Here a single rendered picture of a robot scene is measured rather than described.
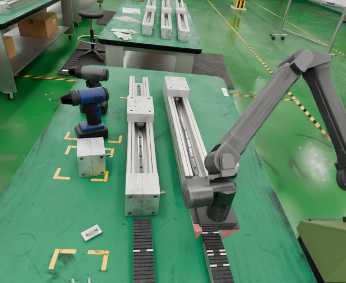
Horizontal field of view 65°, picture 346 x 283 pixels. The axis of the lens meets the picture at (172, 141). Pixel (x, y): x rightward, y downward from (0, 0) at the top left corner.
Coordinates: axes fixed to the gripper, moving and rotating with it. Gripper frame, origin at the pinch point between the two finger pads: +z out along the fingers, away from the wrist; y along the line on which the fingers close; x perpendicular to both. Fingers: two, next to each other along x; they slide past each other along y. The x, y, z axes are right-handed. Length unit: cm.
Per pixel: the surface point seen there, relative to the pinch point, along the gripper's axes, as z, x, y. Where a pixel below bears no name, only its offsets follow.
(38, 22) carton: 39, -378, 151
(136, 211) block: 1.3, -9.8, 20.5
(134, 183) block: -6.2, -14.2, 21.4
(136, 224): -0.1, -3.8, 20.6
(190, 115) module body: -5, -58, -4
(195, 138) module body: -5.0, -39.9, -2.5
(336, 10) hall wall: 65, -1146, -850
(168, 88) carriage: -9, -76, 5
